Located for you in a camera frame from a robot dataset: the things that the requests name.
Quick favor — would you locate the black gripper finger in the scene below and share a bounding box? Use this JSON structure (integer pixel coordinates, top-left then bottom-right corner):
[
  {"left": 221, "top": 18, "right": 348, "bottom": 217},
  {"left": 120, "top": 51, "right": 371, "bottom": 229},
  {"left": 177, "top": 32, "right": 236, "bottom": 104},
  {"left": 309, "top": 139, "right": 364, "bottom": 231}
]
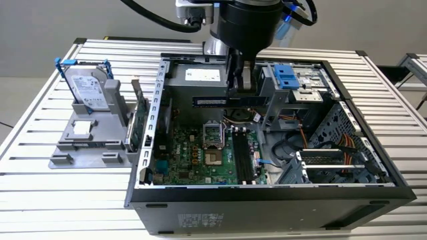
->
[{"left": 227, "top": 48, "right": 257, "bottom": 99}]

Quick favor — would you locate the RAM stick with black chips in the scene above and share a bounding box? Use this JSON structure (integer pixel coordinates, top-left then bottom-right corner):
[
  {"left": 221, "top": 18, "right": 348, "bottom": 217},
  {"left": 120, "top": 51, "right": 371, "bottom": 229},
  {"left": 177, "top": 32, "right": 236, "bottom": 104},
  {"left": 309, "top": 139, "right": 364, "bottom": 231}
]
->
[
  {"left": 69, "top": 142, "right": 107, "bottom": 149},
  {"left": 192, "top": 95, "right": 269, "bottom": 109}
]

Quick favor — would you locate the black RAM slot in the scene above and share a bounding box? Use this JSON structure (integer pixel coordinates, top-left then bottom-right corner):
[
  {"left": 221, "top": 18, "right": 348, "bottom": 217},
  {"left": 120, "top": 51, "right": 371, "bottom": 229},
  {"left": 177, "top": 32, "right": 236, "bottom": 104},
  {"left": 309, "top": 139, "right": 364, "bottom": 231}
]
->
[
  {"left": 239, "top": 127, "right": 253, "bottom": 185},
  {"left": 235, "top": 127, "right": 249, "bottom": 185},
  {"left": 231, "top": 127, "right": 245, "bottom": 185},
  {"left": 243, "top": 127, "right": 259, "bottom": 185}
]

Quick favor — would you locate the blue plastic drive latch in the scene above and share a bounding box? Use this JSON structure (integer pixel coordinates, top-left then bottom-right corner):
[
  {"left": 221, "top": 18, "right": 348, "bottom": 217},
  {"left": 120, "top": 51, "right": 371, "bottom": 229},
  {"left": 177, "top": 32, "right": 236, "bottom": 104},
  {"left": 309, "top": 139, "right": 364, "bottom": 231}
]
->
[{"left": 272, "top": 64, "right": 299, "bottom": 90}]

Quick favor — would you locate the black round fan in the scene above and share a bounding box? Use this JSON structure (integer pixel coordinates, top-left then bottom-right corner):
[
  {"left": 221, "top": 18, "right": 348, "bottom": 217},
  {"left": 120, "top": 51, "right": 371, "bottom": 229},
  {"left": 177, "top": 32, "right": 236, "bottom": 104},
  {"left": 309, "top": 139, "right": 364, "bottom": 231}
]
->
[{"left": 223, "top": 107, "right": 264, "bottom": 125}]

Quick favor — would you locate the grey metal drive cage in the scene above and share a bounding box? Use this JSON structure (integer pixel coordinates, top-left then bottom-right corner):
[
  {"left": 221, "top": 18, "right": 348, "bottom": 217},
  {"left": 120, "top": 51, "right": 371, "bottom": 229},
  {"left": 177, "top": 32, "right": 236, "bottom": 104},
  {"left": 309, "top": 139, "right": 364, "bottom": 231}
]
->
[{"left": 256, "top": 63, "right": 339, "bottom": 131}]

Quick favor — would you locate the grey power supply unit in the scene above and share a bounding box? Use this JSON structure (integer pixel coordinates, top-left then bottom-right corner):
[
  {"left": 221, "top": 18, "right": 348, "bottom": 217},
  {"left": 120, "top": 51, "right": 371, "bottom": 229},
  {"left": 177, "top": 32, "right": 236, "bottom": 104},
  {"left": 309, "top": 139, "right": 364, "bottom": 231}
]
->
[{"left": 164, "top": 63, "right": 229, "bottom": 126}]

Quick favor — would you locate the metal socket cover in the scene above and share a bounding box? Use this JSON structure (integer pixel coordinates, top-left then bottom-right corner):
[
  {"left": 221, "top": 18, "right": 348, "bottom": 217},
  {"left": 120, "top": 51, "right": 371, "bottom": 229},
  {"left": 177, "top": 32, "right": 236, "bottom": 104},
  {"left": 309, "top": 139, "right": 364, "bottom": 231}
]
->
[{"left": 201, "top": 119, "right": 224, "bottom": 150}]

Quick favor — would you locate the black bar yellow end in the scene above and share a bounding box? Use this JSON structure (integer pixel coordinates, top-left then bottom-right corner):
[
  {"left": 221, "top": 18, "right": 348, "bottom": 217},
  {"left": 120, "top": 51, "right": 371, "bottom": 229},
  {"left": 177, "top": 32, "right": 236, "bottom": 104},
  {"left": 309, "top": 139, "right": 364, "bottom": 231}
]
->
[{"left": 103, "top": 36, "right": 192, "bottom": 44}]

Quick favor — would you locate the green graphics card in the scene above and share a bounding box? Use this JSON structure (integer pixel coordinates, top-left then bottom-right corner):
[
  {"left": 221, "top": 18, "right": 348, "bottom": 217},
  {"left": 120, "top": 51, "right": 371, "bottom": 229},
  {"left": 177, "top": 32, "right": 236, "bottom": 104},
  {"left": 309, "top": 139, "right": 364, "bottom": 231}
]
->
[{"left": 121, "top": 79, "right": 151, "bottom": 155}]

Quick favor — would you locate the CPU socket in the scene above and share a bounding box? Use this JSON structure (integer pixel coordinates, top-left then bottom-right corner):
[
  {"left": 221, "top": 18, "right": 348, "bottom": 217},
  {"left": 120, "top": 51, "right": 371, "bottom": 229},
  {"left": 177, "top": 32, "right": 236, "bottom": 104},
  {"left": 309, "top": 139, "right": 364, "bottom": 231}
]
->
[{"left": 203, "top": 149, "right": 224, "bottom": 167}]

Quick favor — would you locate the green motherboard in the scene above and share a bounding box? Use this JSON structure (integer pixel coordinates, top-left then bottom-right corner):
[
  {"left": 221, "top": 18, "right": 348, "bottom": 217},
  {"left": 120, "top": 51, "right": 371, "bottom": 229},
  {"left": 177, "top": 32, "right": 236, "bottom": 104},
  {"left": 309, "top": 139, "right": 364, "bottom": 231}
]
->
[{"left": 151, "top": 123, "right": 268, "bottom": 186}]

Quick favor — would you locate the black drive with print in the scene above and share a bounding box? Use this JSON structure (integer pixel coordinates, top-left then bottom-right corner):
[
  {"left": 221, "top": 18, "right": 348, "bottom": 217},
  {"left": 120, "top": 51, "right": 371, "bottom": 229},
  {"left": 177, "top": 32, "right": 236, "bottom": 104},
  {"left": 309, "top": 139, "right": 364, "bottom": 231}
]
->
[{"left": 299, "top": 149, "right": 344, "bottom": 166}]

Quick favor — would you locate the hard disk in blue carrier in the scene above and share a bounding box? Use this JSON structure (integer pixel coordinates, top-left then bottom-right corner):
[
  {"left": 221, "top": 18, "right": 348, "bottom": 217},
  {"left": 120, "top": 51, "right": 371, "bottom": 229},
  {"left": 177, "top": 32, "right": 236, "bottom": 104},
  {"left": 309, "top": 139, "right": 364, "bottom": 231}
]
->
[{"left": 55, "top": 57, "right": 115, "bottom": 115}]

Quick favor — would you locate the grey parts rack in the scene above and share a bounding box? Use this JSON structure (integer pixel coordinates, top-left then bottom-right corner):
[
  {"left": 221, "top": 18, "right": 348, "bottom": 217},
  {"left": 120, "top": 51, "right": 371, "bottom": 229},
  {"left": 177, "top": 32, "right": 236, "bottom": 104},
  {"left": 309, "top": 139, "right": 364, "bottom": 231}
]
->
[{"left": 47, "top": 79, "right": 141, "bottom": 170}]

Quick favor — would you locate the grey metal disk bay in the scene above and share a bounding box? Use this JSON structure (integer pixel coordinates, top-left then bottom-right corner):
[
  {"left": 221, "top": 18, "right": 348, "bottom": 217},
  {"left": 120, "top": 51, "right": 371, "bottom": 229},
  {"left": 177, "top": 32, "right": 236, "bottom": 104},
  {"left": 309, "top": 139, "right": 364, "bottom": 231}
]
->
[{"left": 276, "top": 147, "right": 368, "bottom": 185}]

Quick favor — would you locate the black box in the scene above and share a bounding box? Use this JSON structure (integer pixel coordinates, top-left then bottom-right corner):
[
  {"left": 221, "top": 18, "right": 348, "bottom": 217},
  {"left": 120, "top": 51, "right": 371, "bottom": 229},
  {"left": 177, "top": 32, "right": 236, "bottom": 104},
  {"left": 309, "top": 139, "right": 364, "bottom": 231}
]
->
[{"left": 376, "top": 64, "right": 412, "bottom": 88}]

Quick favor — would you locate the silver CPU chip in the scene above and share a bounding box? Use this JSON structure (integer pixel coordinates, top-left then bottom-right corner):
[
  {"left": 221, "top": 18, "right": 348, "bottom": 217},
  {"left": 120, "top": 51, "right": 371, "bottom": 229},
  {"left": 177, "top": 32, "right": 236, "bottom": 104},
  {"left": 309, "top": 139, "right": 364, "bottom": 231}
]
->
[{"left": 71, "top": 121, "right": 92, "bottom": 136}]

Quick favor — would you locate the black open PC case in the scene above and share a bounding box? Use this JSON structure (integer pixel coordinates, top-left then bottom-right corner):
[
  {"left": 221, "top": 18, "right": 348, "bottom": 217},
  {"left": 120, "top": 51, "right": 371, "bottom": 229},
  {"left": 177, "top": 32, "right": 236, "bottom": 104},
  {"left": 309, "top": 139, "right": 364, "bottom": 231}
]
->
[{"left": 123, "top": 51, "right": 417, "bottom": 236}]

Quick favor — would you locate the silver camera with black bracket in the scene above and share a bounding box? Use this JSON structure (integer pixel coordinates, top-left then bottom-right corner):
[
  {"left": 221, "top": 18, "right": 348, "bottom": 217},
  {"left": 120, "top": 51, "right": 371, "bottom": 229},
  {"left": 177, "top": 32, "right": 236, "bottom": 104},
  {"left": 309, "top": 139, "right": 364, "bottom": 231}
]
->
[{"left": 281, "top": 0, "right": 308, "bottom": 23}]

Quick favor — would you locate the plain silver wrist camera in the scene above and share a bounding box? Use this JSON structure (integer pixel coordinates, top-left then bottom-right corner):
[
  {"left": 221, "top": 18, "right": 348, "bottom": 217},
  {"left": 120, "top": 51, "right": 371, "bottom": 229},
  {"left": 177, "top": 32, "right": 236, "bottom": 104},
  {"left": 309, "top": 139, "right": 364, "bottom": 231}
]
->
[{"left": 175, "top": 0, "right": 215, "bottom": 26}]

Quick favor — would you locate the thick black camera cable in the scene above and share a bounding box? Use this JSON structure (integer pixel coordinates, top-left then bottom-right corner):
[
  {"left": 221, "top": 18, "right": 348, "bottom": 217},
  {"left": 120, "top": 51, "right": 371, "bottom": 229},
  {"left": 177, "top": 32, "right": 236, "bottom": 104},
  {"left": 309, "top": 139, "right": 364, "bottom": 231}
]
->
[{"left": 119, "top": 0, "right": 203, "bottom": 34}]

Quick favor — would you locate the thin orange wire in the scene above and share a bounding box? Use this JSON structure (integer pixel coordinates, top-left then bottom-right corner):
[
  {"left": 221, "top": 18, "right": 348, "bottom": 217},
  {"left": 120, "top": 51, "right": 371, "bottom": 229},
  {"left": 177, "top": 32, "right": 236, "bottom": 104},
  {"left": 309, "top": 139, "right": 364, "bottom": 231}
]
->
[{"left": 297, "top": 119, "right": 308, "bottom": 151}]

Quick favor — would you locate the blue data cable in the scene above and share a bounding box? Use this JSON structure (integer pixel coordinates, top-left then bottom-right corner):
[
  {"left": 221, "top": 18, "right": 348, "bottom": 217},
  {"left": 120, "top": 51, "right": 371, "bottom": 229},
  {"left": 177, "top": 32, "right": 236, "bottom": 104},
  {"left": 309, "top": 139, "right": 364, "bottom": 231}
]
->
[{"left": 256, "top": 158, "right": 284, "bottom": 169}]

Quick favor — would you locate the red orange yellow wire bundle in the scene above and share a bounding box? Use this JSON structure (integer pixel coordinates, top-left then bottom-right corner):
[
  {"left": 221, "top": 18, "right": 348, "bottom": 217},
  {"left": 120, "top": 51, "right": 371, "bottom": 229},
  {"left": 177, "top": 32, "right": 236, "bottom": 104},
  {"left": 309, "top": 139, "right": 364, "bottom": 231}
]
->
[{"left": 336, "top": 133, "right": 359, "bottom": 176}]

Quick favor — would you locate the grey metal frame table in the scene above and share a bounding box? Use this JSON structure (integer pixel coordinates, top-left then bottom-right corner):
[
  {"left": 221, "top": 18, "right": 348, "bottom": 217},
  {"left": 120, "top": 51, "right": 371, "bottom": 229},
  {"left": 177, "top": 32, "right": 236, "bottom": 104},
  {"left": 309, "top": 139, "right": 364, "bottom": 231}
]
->
[{"left": 395, "top": 52, "right": 427, "bottom": 111}]

